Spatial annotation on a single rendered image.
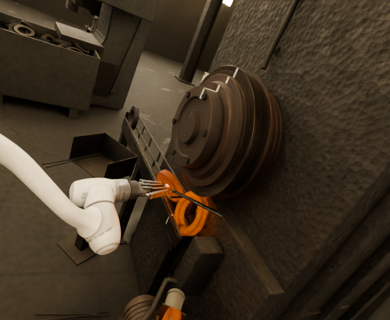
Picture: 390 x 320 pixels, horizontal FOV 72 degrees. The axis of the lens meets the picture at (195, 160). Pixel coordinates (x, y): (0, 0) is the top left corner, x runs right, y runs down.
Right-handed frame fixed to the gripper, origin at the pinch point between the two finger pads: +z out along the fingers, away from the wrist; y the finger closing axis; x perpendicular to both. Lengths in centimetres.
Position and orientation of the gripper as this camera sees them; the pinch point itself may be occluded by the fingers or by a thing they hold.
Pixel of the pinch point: (171, 187)
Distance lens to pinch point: 120.1
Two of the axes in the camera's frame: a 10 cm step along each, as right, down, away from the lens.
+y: 4.8, 4.6, -7.4
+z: 8.3, 0.1, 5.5
